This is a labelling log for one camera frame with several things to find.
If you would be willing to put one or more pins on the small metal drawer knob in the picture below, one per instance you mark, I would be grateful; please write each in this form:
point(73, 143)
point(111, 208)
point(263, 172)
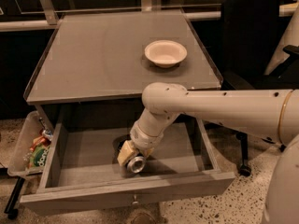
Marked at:
point(135, 200)

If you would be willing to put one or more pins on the black cart leg with caster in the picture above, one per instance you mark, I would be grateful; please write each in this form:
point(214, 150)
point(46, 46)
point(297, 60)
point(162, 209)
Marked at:
point(11, 211)

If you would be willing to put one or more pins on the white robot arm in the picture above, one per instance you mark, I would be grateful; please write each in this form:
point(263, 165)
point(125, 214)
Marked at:
point(261, 113)

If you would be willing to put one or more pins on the open grey top drawer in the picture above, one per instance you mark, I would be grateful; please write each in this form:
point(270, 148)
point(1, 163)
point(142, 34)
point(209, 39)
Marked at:
point(82, 172)

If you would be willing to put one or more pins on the clear plastic snack bin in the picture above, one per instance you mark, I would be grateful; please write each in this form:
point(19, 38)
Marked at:
point(32, 128)

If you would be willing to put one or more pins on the black office chair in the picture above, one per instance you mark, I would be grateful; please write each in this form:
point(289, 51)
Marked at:
point(249, 32)

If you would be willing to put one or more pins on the orange snack bag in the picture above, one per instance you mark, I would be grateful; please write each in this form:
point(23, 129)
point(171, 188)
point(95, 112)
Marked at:
point(41, 140)

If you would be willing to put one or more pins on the white paper bowl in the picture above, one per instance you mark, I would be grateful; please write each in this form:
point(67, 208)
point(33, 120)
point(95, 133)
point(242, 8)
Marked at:
point(165, 53)

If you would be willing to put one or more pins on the grey cabinet with top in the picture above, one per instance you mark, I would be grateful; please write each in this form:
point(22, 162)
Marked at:
point(92, 61)

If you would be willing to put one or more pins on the green snack bag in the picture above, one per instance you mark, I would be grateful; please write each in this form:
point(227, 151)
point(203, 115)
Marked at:
point(38, 157)

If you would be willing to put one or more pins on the blue pepsi can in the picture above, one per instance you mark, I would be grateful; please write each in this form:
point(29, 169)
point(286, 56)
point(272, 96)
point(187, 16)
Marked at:
point(136, 164)

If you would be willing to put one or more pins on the grey metal rail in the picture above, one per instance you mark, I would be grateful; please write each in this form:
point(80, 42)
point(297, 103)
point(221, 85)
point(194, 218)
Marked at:
point(28, 15)

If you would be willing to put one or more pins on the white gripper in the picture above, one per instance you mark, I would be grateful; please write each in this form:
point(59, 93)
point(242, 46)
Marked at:
point(144, 139)

